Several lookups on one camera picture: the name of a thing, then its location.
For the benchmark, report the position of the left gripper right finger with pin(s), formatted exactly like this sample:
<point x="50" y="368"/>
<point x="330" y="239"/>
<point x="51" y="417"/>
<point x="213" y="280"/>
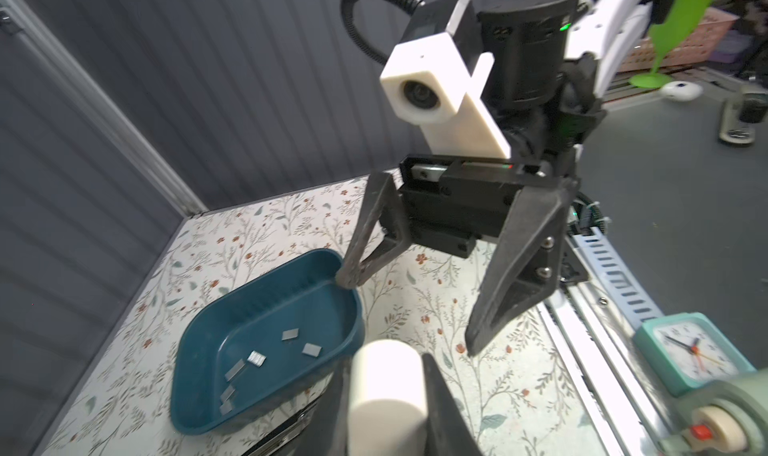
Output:
<point x="447" y="432"/>

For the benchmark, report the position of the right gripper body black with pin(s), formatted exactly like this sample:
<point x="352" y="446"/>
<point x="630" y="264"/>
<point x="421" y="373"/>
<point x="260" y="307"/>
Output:
<point x="453" y="201"/>

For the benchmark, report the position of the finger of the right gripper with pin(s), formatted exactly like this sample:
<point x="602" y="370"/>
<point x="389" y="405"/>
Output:
<point x="382" y="232"/>
<point x="525" y="267"/>

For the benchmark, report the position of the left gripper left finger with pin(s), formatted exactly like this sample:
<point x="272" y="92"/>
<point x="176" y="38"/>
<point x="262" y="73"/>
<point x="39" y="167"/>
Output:
<point x="327" y="431"/>

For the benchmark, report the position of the black stapler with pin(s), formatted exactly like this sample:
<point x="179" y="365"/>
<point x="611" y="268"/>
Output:
<point x="281" y="440"/>

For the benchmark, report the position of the teal plastic tray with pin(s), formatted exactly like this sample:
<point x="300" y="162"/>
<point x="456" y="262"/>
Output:
<point x="257" y="347"/>

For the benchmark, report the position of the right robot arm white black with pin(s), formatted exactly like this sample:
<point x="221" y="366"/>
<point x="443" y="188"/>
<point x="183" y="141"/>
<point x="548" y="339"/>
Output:
<point x="504" y="98"/>

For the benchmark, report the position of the small teal clock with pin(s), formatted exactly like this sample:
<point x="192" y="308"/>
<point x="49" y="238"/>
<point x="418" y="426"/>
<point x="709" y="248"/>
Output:
<point x="687" y="351"/>

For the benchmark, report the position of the white round device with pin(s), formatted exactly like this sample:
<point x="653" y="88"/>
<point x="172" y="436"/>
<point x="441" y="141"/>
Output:
<point x="681" y="91"/>

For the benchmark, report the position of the white glue bottle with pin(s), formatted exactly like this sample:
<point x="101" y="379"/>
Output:
<point x="726" y="417"/>

